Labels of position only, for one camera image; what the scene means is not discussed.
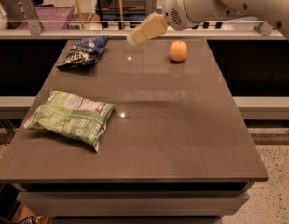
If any green chip bag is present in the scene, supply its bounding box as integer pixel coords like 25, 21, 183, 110
24, 91, 115, 151

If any brown table with drawers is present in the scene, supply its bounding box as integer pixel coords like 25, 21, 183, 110
0, 39, 268, 224

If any purple plastic crate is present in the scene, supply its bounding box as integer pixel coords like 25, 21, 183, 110
17, 5, 76, 31

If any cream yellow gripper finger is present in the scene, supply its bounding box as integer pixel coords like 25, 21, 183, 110
127, 12, 168, 45

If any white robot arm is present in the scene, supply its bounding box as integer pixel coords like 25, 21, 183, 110
127, 0, 289, 45

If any blue chip bag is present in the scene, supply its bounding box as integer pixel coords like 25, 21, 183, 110
57, 35, 110, 71

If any grey metal railing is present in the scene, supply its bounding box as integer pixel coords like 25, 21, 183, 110
0, 0, 284, 40

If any yellow broom handle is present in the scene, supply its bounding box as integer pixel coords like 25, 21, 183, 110
75, 0, 85, 30

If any orange fruit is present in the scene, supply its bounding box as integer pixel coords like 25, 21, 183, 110
169, 41, 188, 62

